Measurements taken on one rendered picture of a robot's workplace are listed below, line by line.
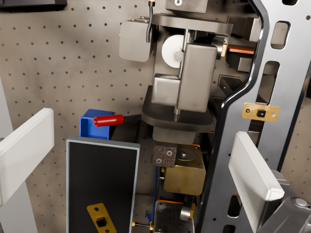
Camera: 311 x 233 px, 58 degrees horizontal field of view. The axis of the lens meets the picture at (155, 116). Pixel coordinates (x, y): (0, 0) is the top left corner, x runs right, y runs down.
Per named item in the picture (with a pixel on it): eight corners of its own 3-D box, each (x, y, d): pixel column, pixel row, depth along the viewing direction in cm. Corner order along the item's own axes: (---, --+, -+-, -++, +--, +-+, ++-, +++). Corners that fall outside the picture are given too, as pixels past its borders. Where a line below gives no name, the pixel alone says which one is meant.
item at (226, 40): (208, 41, 90) (226, 55, 63) (199, 40, 90) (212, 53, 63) (210, 28, 89) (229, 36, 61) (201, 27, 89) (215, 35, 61)
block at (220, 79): (237, 88, 95) (264, 119, 68) (217, 85, 95) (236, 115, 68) (240, 76, 93) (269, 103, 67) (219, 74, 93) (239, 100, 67)
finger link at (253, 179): (270, 189, 13) (286, 191, 13) (236, 129, 20) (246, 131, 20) (254, 239, 14) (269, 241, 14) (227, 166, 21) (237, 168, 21)
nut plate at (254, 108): (280, 107, 66) (282, 108, 64) (275, 121, 67) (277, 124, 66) (244, 102, 65) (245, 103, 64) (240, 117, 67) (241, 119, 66)
